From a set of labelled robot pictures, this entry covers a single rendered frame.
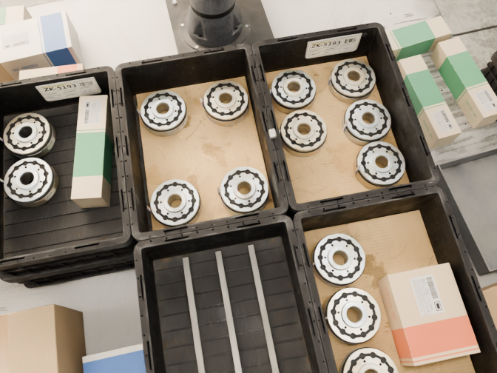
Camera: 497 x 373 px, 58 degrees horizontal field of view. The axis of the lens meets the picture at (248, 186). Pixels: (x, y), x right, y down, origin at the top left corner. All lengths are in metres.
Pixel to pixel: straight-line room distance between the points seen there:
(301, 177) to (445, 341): 0.42
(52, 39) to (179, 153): 0.49
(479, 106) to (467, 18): 1.30
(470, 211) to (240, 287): 0.60
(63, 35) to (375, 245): 0.93
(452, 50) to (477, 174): 0.33
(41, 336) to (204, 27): 0.80
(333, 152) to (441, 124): 0.31
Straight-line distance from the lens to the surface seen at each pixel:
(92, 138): 1.02
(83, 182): 0.98
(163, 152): 1.03
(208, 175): 0.99
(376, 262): 0.97
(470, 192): 1.23
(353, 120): 1.04
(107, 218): 1.00
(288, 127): 1.01
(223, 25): 1.23
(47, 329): 0.96
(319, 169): 1.01
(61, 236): 1.03
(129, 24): 1.42
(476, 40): 2.48
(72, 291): 1.13
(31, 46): 1.34
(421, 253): 1.00
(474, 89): 1.30
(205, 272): 0.94
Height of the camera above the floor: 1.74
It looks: 69 degrees down
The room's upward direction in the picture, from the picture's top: 1 degrees counter-clockwise
